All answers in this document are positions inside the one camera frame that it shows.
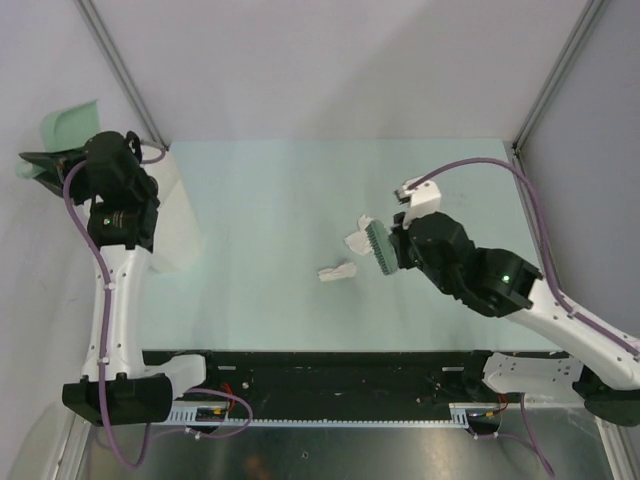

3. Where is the green hand brush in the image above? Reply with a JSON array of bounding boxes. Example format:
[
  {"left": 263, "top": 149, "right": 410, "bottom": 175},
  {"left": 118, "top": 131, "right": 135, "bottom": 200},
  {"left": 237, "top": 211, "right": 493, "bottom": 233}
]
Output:
[{"left": 365, "top": 219, "right": 398, "bottom": 276}]

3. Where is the green plastic dustpan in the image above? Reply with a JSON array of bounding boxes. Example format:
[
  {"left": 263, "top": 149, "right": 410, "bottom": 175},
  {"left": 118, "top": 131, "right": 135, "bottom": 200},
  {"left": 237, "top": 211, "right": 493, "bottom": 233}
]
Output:
[{"left": 15, "top": 99, "right": 100, "bottom": 180}]

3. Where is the paper scrap mid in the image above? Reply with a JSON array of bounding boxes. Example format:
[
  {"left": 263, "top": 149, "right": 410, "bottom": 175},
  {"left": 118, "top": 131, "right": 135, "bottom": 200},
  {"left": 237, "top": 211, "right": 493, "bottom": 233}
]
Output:
[{"left": 344, "top": 215, "right": 372, "bottom": 256}]

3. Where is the paper scrap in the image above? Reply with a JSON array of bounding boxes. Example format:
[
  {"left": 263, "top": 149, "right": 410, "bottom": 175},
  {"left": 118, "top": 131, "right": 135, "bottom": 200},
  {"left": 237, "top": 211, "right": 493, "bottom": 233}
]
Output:
[{"left": 317, "top": 262, "right": 357, "bottom": 282}]

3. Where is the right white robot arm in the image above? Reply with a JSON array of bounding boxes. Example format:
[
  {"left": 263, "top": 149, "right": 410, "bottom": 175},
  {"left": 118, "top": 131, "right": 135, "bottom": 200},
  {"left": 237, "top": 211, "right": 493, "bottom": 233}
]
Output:
[{"left": 367, "top": 212, "right": 639, "bottom": 427}]

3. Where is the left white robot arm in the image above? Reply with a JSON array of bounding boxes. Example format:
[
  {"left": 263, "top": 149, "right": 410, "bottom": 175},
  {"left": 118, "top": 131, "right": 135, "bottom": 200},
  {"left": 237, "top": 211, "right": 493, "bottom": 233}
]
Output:
[{"left": 19, "top": 131, "right": 221, "bottom": 427}]

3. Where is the white translucent waste bin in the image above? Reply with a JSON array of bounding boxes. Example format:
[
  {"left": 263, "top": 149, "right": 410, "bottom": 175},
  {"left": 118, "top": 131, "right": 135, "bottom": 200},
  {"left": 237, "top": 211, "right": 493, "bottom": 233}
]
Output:
[{"left": 142, "top": 145, "right": 202, "bottom": 273}]

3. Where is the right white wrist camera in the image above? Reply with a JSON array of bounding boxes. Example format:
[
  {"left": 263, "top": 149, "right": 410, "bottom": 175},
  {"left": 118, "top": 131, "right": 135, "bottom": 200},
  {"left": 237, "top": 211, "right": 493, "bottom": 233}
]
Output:
[{"left": 394, "top": 178, "right": 442, "bottom": 229}]

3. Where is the left aluminium frame post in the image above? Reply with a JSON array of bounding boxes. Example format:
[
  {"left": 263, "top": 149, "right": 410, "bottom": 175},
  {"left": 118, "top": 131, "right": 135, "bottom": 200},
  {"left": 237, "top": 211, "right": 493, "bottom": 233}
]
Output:
[{"left": 73, "top": 0, "right": 169, "bottom": 148}]

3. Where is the aluminium frame post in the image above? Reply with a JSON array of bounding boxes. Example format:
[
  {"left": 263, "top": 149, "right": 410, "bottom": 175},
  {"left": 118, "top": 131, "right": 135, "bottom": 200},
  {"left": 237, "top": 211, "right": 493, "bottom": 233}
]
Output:
[
  {"left": 73, "top": 0, "right": 169, "bottom": 148},
  {"left": 511, "top": 0, "right": 610, "bottom": 151}
]

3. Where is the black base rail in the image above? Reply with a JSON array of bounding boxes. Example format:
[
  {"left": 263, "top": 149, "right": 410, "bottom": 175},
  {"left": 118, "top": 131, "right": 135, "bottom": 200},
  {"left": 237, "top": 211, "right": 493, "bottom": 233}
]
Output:
[{"left": 142, "top": 349, "right": 584, "bottom": 422}]

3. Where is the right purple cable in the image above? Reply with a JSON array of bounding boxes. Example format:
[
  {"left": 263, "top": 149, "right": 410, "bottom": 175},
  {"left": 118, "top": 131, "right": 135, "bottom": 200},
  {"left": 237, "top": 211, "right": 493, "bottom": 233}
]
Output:
[{"left": 407, "top": 157, "right": 640, "bottom": 474}]

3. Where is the grey slotted cable duct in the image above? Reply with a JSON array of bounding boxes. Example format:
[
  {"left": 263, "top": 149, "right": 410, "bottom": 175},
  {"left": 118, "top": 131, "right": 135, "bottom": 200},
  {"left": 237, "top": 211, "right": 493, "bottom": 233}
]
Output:
[{"left": 159, "top": 404, "right": 499, "bottom": 431}]

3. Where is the right aluminium frame post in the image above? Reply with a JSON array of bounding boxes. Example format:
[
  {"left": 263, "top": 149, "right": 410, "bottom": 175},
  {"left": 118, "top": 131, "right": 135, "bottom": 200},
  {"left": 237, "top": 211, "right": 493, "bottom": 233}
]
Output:
[{"left": 511, "top": 0, "right": 610, "bottom": 151}]

